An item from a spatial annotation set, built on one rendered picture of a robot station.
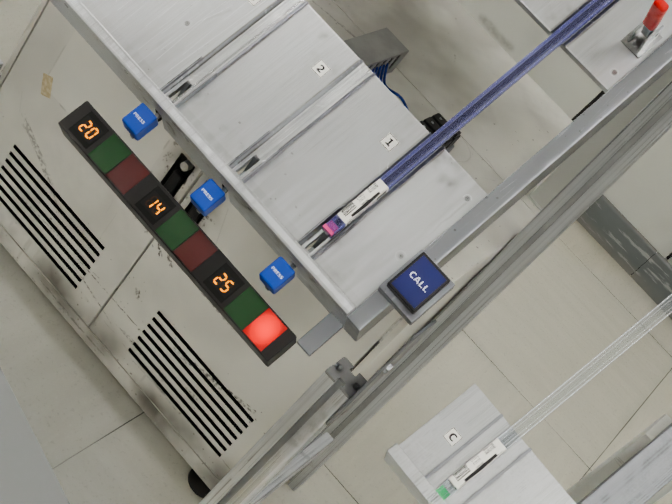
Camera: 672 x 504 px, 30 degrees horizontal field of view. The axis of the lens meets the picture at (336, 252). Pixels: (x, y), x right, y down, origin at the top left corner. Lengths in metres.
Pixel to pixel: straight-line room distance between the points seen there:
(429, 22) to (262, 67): 0.76
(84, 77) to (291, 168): 0.59
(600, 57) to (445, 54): 0.65
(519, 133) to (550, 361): 0.92
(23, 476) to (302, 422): 0.38
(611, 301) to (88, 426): 1.57
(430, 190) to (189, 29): 0.31
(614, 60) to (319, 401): 0.49
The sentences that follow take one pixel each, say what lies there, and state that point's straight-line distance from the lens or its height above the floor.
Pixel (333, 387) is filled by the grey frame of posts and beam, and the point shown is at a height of 0.62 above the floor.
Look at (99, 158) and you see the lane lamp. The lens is 1.35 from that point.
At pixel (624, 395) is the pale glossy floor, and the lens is 2.94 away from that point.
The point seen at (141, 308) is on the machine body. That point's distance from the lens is 1.89.
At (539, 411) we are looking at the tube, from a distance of 1.21.
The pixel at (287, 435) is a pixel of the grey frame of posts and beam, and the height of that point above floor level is 0.53.
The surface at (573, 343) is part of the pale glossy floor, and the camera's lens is 2.92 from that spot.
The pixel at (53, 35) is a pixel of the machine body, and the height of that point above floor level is 0.42.
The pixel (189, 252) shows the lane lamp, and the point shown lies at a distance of 1.31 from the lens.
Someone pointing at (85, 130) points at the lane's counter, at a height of 0.66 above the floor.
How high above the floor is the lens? 1.48
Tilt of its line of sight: 35 degrees down
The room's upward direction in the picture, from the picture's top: 41 degrees clockwise
